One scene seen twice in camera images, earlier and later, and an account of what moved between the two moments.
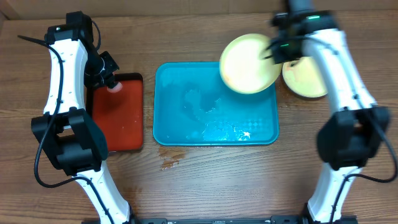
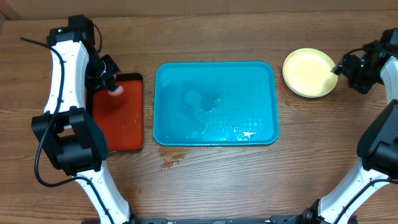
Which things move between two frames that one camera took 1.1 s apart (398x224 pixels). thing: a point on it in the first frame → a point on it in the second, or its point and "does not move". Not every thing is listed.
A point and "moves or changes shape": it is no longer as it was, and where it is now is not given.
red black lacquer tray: x=119 y=115 does not move
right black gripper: x=273 y=53 → x=350 y=65
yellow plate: x=242 y=68 → x=307 y=73
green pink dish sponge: x=116 y=89 moves or changes shape
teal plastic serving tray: x=193 y=106 does not move
